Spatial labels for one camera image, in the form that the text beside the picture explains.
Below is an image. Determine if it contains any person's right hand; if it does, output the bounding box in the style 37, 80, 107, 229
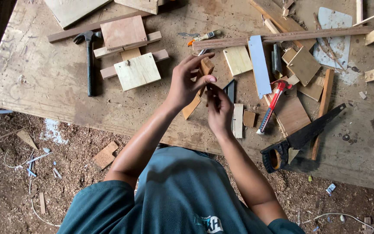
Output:
205, 84, 235, 138

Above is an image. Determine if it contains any person's left hand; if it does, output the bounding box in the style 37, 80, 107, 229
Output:
164, 53, 218, 113

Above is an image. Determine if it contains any brown wooden block with slat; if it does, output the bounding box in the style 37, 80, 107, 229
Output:
182, 57, 215, 120

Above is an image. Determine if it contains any black try square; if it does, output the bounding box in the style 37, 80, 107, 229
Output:
222, 79, 236, 105

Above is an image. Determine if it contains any short pale wooden slat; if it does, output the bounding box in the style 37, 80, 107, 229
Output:
233, 103, 244, 139

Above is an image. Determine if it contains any small brown wood square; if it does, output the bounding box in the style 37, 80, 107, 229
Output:
242, 110, 256, 128

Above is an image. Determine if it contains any pale wooden block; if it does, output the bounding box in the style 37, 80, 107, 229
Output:
223, 45, 253, 77

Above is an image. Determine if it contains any grey flat saw blade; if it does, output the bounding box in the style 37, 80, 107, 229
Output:
247, 35, 273, 100

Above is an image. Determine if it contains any red utility knife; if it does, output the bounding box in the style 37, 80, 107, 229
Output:
256, 80, 293, 136

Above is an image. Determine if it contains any dark metal channel piece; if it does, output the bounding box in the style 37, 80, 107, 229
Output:
271, 44, 284, 79

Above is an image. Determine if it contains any pale plywood square on slat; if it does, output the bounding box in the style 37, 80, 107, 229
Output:
100, 48, 170, 92

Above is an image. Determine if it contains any reddish plywood offcut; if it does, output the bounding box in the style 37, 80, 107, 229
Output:
264, 93, 312, 138

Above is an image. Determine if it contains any brown plywood square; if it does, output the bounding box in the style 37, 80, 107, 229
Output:
287, 47, 322, 87

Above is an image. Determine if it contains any black hand saw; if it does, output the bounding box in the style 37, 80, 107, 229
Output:
260, 103, 347, 174

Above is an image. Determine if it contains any tan plywood offcut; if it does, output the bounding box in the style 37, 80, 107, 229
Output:
297, 77, 324, 102

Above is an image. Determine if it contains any wide brown wooden plank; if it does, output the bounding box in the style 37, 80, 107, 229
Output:
248, 0, 318, 51

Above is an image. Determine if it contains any teal shirt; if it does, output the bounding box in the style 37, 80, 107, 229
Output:
56, 146, 306, 234

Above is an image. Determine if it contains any long ribbed wooden moulding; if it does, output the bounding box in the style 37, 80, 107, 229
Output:
192, 25, 374, 51

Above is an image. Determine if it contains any reddish plywood square on slat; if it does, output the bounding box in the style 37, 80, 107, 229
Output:
93, 15, 162, 59

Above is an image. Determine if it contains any narrow brown wooden stick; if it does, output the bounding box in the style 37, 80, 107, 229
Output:
311, 68, 335, 161

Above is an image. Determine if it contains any pale wooden board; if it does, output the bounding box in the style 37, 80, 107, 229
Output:
114, 0, 159, 15

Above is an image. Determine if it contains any notched plywood scrap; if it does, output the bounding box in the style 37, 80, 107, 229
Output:
92, 140, 119, 170

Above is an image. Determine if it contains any black hammer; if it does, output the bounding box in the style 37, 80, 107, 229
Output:
73, 30, 103, 98

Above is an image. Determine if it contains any white plastic sheet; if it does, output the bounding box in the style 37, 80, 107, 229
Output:
313, 7, 353, 71

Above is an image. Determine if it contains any long dark wooden strip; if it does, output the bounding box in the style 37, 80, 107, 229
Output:
47, 11, 152, 44

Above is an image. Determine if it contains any large pale plywood board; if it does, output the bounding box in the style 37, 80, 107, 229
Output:
43, 0, 113, 29

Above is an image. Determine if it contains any wooden wedge scrap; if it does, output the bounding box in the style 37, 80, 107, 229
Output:
16, 130, 39, 151

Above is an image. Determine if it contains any orange handled paintbrush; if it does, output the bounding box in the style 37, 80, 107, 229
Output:
187, 30, 222, 47

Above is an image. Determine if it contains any thin white cable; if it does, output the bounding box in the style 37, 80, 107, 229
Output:
300, 212, 374, 233

